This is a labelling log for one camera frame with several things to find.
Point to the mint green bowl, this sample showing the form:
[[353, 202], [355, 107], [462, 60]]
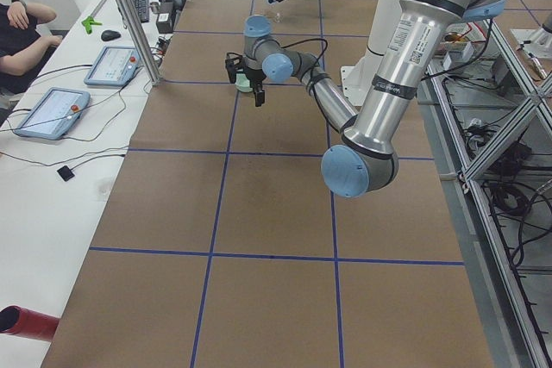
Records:
[[242, 83]]

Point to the orange black adapter board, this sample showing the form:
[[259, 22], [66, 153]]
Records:
[[162, 45]]

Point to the black flat box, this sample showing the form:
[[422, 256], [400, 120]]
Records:
[[165, 18]]

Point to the black keyboard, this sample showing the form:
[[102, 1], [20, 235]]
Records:
[[142, 9]]

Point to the far blue teach pendant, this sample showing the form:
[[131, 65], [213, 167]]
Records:
[[115, 66]]

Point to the blue teach pendant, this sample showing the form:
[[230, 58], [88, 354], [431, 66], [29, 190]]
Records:
[[115, 66], [54, 114]]

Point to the black computer mouse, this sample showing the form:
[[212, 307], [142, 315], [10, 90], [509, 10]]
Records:
[[110, 35]]

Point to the green plastic clamp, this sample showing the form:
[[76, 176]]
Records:
[[89, 23]]

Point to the near blue teach pendant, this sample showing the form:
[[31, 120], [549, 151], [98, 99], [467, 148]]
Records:
[[54, 114]]

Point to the small black square pad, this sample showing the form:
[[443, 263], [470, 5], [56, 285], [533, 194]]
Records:
[[65, 173]]

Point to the person in black shirt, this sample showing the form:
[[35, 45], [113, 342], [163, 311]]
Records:
[[24, 51]]

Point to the red cylinder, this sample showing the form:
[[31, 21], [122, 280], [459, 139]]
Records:
[[27, 323]]

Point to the wrist black camera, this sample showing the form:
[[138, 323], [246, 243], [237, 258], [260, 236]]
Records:
[[234, 66]]

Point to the aluminium frame post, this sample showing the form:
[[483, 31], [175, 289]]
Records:
[[138, 36]]

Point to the white pedestal column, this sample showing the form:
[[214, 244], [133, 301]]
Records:
[[357, 79]]

